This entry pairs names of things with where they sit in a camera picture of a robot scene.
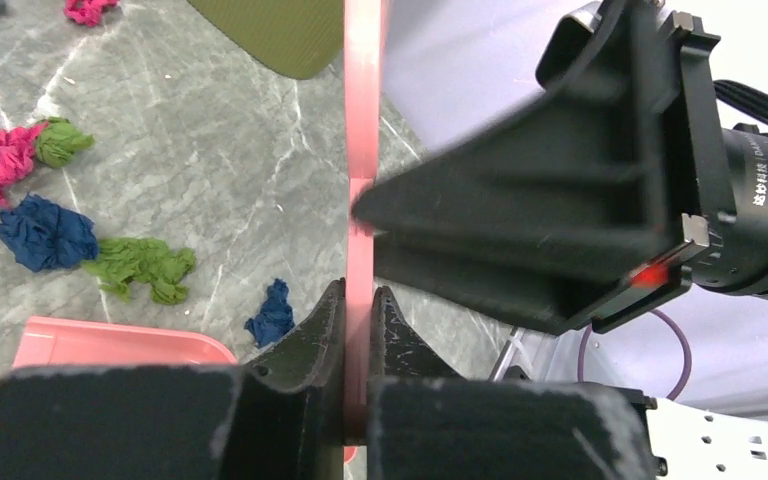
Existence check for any small green paper scrap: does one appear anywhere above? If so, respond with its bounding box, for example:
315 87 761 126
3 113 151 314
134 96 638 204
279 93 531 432
34 117 95 168

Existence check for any pink dustpan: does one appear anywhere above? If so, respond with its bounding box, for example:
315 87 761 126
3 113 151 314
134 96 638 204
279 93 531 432
12 316 237 368

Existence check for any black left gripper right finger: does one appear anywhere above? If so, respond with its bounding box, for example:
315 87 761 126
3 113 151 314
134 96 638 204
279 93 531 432
370 286 460 378

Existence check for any dark blue paper scrap centre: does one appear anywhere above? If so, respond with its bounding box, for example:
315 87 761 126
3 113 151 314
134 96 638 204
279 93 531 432
0 194 99 273

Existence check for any green mesh waste bin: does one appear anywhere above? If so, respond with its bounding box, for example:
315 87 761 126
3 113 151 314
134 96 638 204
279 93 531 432
190 0 344 80

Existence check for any dark blue scrap right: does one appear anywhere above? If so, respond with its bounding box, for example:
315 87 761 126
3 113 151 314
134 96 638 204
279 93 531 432
244 279 295 348

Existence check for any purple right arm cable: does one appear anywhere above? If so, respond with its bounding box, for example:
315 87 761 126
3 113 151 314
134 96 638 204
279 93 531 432
577 307 694 403

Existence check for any magenta paper scrap near bin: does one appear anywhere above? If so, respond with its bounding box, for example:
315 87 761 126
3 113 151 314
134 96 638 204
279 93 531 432
63 0 119 27

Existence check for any pink hand brush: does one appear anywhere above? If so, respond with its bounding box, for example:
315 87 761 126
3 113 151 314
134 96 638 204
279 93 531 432
343 0 389 447

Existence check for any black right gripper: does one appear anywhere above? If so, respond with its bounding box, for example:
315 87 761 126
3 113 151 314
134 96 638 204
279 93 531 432
352 1 768 335

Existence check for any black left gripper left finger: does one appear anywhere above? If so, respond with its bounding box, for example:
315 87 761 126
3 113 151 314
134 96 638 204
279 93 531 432
245 278 345 385

